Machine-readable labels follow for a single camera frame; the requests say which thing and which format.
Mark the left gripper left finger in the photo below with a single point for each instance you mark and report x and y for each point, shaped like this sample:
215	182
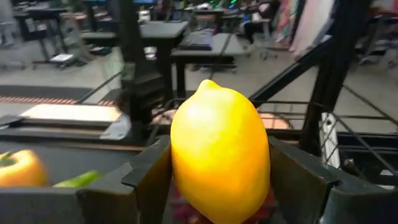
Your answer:
140	193

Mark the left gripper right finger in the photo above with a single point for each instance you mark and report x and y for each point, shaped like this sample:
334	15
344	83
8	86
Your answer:
304	193

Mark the green bell pepper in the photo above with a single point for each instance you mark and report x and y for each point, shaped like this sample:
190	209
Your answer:
79	180

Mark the yellow lemon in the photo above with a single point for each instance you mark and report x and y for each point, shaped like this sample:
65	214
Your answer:
219	155

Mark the yellow bell pepper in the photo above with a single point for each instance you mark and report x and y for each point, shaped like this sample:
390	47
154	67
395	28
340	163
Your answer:
18	169

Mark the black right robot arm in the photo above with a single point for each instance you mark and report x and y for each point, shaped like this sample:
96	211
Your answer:
140	87

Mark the black side table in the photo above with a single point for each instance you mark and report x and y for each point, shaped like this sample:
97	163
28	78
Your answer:
62	129

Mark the white printed box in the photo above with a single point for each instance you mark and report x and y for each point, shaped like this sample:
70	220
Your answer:
71	112

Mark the black mat with orange stripes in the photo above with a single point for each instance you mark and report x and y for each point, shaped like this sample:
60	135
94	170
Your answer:
37	100

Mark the grey bag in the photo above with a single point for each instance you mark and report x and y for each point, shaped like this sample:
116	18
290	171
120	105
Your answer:
197	40

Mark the grey desk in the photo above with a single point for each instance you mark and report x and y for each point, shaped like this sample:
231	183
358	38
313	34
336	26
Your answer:
224	46
163	29

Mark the hanging colourful fabric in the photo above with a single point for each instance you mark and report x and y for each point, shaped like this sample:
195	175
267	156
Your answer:
311	25

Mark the white cylindrical post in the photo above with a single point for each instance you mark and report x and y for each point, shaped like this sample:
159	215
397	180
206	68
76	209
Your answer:
330	140

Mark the black table frame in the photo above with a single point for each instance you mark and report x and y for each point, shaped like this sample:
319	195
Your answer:
335	77

